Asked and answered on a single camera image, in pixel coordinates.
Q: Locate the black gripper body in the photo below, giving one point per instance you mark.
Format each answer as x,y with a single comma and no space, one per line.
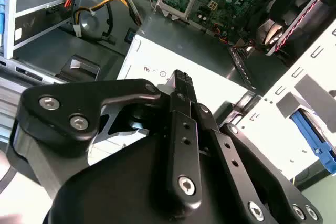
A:
126,182

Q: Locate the hard disk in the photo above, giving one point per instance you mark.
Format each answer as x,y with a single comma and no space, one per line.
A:
315,134

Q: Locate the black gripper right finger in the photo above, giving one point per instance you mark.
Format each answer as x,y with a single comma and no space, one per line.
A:
236,150

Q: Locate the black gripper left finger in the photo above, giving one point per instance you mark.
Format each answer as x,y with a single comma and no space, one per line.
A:
78,98

